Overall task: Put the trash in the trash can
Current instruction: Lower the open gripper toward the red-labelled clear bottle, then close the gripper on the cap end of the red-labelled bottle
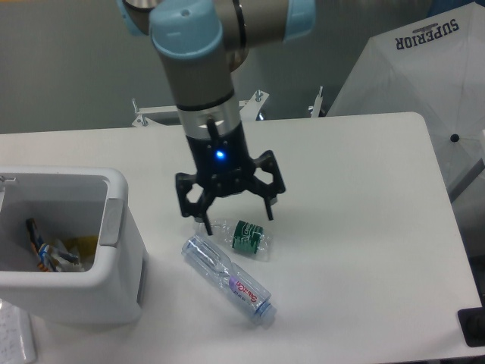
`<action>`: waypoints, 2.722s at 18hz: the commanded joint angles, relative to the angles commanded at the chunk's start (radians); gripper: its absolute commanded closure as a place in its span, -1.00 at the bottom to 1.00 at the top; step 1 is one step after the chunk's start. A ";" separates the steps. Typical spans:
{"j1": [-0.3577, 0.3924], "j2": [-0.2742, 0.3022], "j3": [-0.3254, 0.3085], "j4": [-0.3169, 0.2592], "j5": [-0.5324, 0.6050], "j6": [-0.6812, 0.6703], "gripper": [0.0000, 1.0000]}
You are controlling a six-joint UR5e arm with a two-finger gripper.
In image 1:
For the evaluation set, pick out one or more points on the white Superior umbrella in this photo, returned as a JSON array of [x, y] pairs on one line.
[[433, 67]]

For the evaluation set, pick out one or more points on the white plastic trash can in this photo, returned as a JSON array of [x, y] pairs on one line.
[[69, 202]]

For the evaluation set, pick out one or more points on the black device at table edge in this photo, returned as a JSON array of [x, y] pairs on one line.
[[472, 324]]

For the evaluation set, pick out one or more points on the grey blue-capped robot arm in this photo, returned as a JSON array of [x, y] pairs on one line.
[[195, 41]]

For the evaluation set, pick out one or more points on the yellow and white wrapper trash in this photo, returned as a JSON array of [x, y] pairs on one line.
[[71, 255]]

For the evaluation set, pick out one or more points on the white metal mounting frame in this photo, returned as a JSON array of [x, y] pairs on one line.
[[226, 115]]

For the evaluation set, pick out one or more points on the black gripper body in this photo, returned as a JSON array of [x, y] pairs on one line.
[[223, 164]]

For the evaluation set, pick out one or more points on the colourful snack wrapper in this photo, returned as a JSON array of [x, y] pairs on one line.
[[37, 244]]

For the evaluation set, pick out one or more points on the clear bottle with purple label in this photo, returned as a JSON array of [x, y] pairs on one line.
[[244, 291]]

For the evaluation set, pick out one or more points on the crushed bottle with green label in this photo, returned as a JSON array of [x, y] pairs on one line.
[[241, 237]]

